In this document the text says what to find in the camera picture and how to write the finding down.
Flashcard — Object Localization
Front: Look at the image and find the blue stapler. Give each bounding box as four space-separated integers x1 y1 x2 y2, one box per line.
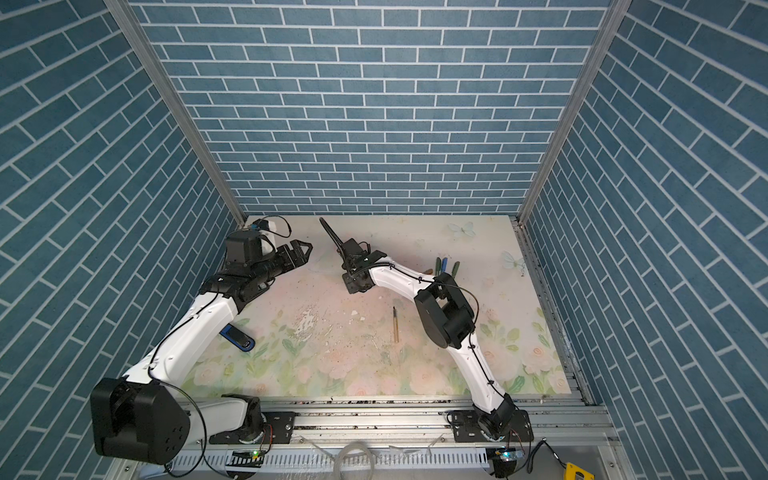
219 324 255 352

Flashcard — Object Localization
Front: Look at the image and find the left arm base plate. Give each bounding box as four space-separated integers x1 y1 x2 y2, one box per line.
209 411 296 446

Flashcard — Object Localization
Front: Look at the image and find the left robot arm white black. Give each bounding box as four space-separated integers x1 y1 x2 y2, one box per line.
90 230 313 465

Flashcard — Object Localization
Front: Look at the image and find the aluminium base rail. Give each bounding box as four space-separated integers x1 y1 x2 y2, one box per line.
137 398 633 479

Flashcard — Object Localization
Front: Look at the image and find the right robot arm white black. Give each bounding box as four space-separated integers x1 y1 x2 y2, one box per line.
342 254 517 440

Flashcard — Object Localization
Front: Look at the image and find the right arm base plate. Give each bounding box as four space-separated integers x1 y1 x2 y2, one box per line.
445 409 534 443

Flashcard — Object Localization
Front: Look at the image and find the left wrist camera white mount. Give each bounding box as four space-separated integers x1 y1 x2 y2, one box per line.
247 215 293 254

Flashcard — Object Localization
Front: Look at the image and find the clear looped cable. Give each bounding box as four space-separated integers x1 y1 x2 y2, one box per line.
331 440 377 480

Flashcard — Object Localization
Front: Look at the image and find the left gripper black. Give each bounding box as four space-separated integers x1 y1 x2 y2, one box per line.
248 239 312 287

